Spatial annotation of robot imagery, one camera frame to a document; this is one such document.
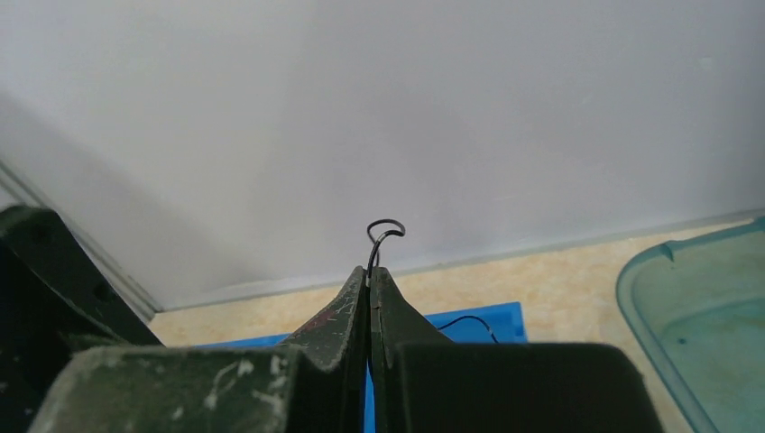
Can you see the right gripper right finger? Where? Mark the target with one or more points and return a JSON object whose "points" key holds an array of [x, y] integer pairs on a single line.
{"points": [[425, 382]]}

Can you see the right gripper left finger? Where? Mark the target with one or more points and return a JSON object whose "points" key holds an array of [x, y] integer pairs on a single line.
{"points": [[312, 381]]}

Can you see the blue three-compartment bin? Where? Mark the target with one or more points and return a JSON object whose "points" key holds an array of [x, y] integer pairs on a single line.
{"points": [[499, 323]]}

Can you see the teal transparent plastic lid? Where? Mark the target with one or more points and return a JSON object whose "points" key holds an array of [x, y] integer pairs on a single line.
{"points": [[696, 307]]}

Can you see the aluminium corner post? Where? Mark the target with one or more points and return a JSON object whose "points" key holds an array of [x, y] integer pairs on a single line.
{"points": [[69, 261]]}

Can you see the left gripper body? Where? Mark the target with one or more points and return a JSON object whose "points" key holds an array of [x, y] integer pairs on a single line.
{"points": [[39, 335]]}

